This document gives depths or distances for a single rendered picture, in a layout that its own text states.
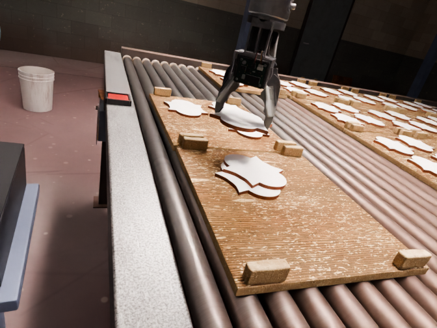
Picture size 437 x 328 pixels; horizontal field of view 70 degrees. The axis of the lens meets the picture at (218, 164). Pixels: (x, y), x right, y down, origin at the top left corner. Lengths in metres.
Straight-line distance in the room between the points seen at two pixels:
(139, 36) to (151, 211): 5.51
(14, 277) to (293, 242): 0.40
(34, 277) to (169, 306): 1.34
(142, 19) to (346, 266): 5.65
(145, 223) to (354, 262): 0.33
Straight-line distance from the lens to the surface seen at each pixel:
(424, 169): 1.12
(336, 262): 0.53
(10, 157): 0.60
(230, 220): 0.52
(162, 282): 0.43
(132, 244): 0.47
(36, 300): 1.62
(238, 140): 0.85
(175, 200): 0.56
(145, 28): 5.97
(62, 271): 1.72
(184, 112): 0.94
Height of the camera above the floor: 1.23
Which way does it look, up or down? 26 degrees down
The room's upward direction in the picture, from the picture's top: 14 degrees clockwise
